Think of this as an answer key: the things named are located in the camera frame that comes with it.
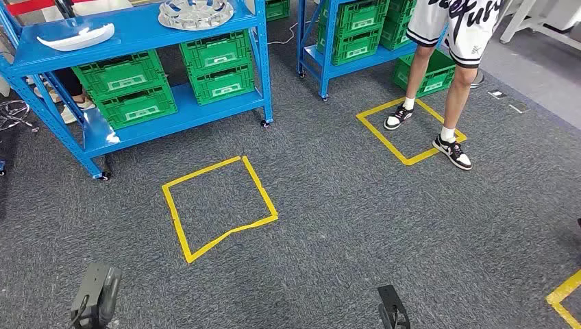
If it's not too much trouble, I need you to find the black stanchion post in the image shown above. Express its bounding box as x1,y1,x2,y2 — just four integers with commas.
54,0,76,19

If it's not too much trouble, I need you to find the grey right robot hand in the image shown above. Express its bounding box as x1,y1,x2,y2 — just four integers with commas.
378,284,412,329

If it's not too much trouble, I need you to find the silver wheel hubcap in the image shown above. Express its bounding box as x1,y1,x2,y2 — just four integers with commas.
158,0,235,32

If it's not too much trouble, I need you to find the yellow floor tape square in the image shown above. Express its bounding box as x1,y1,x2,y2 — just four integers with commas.
162,156,279,265

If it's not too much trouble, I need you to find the white floor cable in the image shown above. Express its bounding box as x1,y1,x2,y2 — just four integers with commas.
267,20,301,47

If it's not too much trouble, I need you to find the red barrier belt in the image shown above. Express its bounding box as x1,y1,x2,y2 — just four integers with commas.
6,0,96,16

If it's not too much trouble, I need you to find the white desk frame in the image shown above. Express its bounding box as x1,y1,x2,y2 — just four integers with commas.
499,0,581,51

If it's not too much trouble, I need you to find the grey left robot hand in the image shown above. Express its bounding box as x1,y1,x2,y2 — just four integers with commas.
70,262,123,329

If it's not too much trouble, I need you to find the white curved plastic car part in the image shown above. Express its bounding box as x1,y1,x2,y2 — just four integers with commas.
36,23,116,52

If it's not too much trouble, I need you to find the blue metal shelf rack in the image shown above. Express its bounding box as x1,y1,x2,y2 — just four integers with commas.
0,0,275,182
295,0,421,101

